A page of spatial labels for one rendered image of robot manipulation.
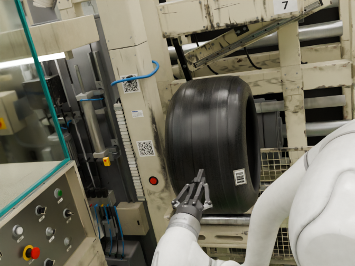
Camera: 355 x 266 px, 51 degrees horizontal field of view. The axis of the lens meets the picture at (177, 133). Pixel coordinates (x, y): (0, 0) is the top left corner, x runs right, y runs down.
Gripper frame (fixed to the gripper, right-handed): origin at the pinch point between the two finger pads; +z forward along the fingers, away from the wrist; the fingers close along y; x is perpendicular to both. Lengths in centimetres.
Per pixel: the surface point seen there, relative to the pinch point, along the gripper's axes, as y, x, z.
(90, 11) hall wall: 532, 71, 892
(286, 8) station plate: -29, -35, 63
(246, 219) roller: -8.8, 35.3, 18.7
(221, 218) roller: 1.8, 35.2, 19.0
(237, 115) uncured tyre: -10.9, -9.9, 23.8
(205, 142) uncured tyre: 0.1, -4.9, 14.4
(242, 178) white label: -11.3, 8.7, 11.3
